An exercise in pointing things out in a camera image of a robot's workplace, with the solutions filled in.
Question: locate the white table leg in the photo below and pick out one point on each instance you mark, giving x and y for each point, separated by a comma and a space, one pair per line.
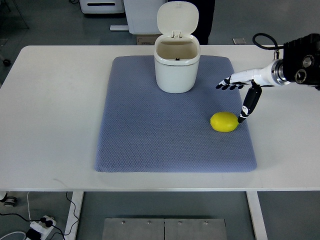
75, 199
256, 215

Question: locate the white wheeled base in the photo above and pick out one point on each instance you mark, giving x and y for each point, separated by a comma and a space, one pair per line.
8, 201

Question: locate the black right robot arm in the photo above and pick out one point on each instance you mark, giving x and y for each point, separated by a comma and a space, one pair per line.
296, 61

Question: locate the yellow lemon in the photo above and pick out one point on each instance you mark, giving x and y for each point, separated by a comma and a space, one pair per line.
224, 122

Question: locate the grey floor socket plate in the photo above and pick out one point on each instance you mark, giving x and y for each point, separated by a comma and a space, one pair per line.
239, 41

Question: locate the white power strip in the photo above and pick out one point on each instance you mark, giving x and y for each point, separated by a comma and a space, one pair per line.
44, 226

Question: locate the white cabinet base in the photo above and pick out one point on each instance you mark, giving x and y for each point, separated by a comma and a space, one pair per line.
141, 17

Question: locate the white table left leg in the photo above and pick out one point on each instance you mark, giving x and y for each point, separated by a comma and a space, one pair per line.
75, 199

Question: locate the white table right leg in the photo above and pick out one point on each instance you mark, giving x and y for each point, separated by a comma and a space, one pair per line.
256, 215

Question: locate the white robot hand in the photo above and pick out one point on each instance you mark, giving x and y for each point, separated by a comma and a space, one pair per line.
257, 77

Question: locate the grey metal floor plate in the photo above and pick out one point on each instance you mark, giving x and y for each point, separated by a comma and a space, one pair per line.
164, 229

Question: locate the blue quilted mat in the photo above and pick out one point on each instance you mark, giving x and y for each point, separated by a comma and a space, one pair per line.
144, 129

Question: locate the white machine with slot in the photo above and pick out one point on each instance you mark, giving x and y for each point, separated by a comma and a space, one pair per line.
102, 6

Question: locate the cardboard box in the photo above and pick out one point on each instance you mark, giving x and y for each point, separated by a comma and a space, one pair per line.
147, 39

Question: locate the black caster wheel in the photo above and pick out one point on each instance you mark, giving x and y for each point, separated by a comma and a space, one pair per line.
6, 62

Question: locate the white trash bin with lid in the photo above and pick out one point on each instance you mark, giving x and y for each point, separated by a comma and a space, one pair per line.
176, 51

